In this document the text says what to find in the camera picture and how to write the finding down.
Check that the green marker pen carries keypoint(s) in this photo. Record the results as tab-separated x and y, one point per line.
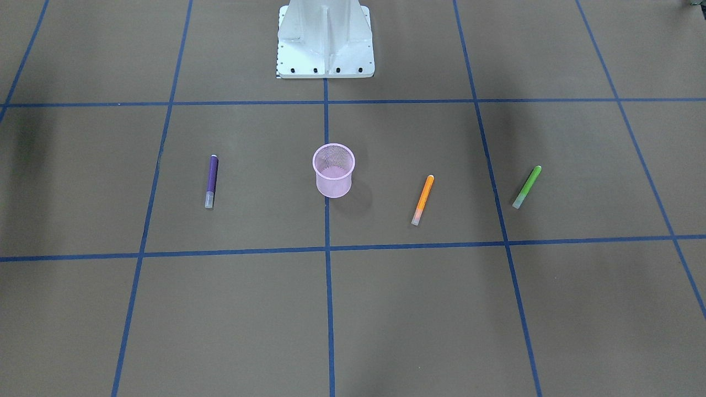
527	186

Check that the orange marker pen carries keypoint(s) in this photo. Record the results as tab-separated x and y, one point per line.
423	198

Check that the purple marker pen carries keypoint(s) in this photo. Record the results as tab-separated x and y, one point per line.
211	182

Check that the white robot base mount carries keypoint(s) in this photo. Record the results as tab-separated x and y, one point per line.
324	40

